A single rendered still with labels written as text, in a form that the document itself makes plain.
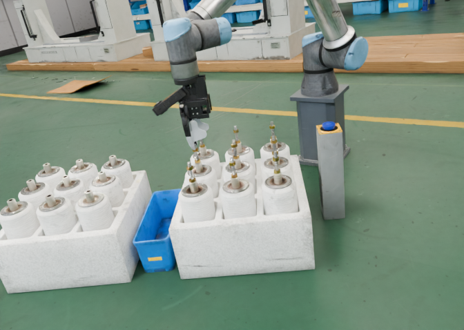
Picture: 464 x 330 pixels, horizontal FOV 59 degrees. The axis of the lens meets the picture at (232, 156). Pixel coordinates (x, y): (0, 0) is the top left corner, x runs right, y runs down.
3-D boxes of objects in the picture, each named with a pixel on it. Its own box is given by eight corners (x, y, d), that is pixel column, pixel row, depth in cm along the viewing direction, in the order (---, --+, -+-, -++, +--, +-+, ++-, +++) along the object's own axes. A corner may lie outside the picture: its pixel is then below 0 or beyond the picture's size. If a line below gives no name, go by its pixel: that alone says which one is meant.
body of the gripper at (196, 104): (209, 120, 114) (202, 78, 109) (179, 123, 115) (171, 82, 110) (213, 111, 121) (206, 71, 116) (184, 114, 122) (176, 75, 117)
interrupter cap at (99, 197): (83, 195, 122) (83, 193, 122) (108, 192, 122) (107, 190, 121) (74, 209, 115) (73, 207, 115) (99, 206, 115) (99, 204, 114)
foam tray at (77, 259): (59, 221, 160) (44, 181, 152) (156, 210, 157) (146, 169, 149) (7, 294, 125) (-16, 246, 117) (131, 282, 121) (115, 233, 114)
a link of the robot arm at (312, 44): (317, 61, 169) (315, 27, 163) (343, 64, 159) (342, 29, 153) (296, 68, 163) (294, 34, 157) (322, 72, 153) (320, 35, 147)
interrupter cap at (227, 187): (250, 192, 110) (250, 190, 110) (222, 195, 111) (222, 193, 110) (248, 179, 117) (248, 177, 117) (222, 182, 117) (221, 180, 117)
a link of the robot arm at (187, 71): (167, 66, 108) (172, 59, 116) (170, 83, 110) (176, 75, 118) (195, 63, 107) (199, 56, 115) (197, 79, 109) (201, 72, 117)
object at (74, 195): (76, 224, 142) (59, 179, 135) (103, 221, 142) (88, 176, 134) (65, 241, 134) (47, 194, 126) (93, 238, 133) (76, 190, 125)
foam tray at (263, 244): (197, 208, 154) (188, 166, 147) (300, 197, 150) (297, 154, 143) (180, 279, 119) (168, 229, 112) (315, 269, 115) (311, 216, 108)
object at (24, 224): (27, 248, 133) (7, 201, 125) (56, 246, 132) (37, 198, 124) (13, 268, 124) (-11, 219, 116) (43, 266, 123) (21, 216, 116)
